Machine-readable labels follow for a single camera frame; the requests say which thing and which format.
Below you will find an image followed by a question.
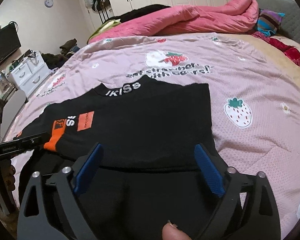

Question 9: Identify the pink strawberry print bed sheet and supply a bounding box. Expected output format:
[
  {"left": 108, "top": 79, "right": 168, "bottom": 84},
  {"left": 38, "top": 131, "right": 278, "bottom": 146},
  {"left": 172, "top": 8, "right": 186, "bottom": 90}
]
[{"left": 1, "top": 31, "right": 300, "bottom": 238}]

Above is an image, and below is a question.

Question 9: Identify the green blanket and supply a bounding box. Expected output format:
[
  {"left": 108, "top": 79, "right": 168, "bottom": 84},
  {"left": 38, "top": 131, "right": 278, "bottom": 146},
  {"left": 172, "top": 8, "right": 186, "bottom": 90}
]
[{"left": 87, "top": 20, "right": 122, "bottom": 43}]

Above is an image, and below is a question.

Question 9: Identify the white drawer cabinet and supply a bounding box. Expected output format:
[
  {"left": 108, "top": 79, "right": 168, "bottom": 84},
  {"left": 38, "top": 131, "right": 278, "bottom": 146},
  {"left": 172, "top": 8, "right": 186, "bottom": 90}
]
[{"left": 9, "top": 50, "right": 52, "bottom": 98}]

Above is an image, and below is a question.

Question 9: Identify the pink quilt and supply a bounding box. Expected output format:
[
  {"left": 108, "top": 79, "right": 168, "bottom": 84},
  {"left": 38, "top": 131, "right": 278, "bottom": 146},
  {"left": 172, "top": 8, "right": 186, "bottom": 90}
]
[{"left": 87, "top": 0, "right": 260, "bottom": 44}]

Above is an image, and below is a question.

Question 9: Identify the black television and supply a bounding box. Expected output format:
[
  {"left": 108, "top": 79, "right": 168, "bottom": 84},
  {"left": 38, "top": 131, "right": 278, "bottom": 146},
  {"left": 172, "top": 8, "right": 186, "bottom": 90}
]
[{"left": 0, "top": 22, "right": 22, "bottom": 74}]

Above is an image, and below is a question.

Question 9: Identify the pile of dark clothes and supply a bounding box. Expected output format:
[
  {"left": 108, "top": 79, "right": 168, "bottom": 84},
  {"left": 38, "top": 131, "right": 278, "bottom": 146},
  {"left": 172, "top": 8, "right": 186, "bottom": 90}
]
[{"left": 41, "top": 38, "right": 80, "bottom": 70}]

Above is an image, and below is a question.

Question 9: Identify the person's right hand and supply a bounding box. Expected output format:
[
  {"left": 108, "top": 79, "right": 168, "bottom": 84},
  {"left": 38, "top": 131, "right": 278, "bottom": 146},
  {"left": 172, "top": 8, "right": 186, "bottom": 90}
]
[{"left": 162, "top": 220, "right": 190, "bottom": 240}]

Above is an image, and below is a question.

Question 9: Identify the striped colourful cloth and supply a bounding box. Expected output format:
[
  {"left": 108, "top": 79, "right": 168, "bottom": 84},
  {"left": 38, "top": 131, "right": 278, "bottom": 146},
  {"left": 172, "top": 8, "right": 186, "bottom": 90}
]
[{"left": 255, "top": 9, "right": 285, "bottom": 38}]

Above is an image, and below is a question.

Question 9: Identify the black cloth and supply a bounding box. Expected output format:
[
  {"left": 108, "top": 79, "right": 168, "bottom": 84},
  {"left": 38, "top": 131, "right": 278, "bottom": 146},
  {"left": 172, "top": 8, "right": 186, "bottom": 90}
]
[{"left": 100, "top": 4, "right": 172, "bottom": 24}]

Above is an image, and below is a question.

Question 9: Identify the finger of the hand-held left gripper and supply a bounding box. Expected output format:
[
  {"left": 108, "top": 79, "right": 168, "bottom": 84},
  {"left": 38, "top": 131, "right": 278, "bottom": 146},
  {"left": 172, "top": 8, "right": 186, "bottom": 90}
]
[{"left": 14, "top": 132, "right": 52, "bottom": 152}]

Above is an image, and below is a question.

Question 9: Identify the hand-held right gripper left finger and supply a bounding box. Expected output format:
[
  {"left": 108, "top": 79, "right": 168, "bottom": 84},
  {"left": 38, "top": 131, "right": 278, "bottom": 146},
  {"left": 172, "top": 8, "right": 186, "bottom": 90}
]
[{"left": 17, "top": 142, "right": 104, "bottom": 240}]

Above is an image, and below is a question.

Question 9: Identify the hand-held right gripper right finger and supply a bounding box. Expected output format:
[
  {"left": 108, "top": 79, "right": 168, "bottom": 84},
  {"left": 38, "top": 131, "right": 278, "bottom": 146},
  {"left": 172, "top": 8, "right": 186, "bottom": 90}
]
[{"left": 194, "top": 142, "right": 283, "bottom": 240}]

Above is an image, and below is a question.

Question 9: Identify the black sweater with orange patches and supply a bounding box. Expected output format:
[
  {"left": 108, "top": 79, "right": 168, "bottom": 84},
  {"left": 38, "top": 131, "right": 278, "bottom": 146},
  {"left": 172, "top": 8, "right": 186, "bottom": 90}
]
[{"left": 14, "top": 74, "right": 243, "bottom": 240}]

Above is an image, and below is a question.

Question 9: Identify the beige blanket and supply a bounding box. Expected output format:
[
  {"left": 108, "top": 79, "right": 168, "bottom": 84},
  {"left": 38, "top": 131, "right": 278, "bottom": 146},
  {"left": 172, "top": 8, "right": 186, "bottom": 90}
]
[{"left": 215, "top": 31, "right": 300, "bottom": 80}]

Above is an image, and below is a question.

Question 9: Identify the person's left hand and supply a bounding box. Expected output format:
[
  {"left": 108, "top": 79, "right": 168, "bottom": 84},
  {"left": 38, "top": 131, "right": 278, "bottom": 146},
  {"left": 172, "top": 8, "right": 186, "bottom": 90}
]
[{"left": 0, "top": 164, "right": 17, "bottom": 200}]

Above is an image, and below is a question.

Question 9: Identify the red blanket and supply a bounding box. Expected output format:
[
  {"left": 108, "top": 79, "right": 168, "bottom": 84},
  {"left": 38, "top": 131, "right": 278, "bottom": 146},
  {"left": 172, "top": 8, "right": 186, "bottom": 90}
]
[{"left": 251, "top": 30, "right": 300, "bottom": 68}]

